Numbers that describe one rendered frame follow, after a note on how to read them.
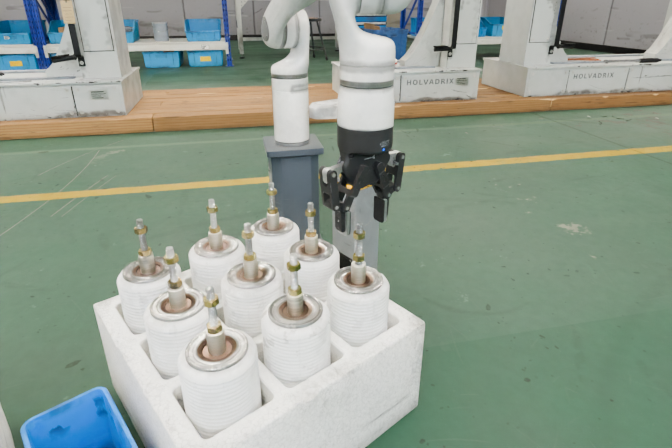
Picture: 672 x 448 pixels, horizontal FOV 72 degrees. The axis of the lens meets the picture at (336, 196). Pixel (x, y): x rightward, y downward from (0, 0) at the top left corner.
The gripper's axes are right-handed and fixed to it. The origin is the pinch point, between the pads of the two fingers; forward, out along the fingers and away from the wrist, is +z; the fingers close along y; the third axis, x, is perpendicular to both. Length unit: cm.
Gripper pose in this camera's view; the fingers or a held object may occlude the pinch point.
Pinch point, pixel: (362, 218)
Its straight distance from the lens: 66.9
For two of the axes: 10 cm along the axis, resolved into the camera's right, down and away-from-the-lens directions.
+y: 7.9, -2.4, 5.6
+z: 0.0, 9.2, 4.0
